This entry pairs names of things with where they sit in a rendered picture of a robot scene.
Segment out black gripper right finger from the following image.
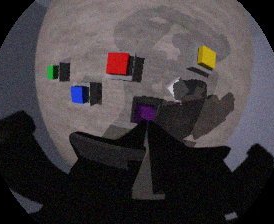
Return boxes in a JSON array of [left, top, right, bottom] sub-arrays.
[[148, 120, 231, 194]]

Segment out purple button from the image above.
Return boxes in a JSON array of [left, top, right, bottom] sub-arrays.
[[130, 96, 161, 125]]

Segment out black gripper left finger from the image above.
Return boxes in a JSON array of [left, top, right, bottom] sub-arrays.
[[69, 120, 146, 189]]

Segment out red button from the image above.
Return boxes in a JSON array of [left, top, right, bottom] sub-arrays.
[[105, 51, 137, 81]]

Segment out blue button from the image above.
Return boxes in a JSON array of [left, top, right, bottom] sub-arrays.
[[70, 81, 97, 107]]

